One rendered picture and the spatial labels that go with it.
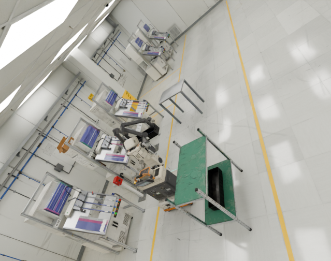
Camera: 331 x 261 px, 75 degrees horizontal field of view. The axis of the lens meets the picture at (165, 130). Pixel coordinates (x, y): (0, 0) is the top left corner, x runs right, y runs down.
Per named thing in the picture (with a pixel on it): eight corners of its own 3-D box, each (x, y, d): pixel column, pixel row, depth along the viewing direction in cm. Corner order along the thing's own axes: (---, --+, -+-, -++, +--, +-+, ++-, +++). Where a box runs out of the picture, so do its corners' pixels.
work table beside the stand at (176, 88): (202, 113, 498) (180, 90, 461) (180, 124, 542) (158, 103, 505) (204, 100, 526) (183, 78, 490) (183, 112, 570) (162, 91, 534)
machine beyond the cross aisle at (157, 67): (176, 59, 886) (142, 22, 799) (174, 69, 828) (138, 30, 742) (153, 77, 961) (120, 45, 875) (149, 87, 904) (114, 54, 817)
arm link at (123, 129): (118, 132, 336) (119, 129, 327) (120, 124, 342) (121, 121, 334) (145, 139, 349) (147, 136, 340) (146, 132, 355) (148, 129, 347)
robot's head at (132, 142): (134, 145, 335) (130, 137, 337) (126, 150, 347) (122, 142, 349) (140, 144, 347) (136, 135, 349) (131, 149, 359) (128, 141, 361)
